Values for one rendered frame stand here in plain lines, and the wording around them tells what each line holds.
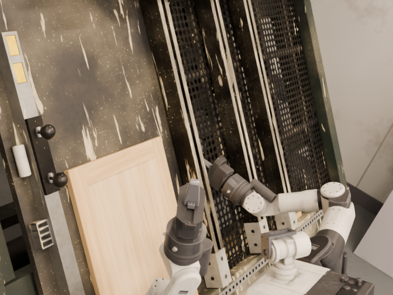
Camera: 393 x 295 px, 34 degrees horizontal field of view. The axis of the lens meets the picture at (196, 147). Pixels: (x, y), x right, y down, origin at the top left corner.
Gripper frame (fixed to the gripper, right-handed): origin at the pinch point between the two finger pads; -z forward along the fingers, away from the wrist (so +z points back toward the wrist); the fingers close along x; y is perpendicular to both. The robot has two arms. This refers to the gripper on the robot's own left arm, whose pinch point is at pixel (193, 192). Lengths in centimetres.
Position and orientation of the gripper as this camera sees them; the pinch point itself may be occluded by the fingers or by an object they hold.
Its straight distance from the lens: 130.6
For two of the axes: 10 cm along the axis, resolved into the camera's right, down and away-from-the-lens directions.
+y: 9.9, 1.4, 0.3
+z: -1.3, 7.7, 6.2
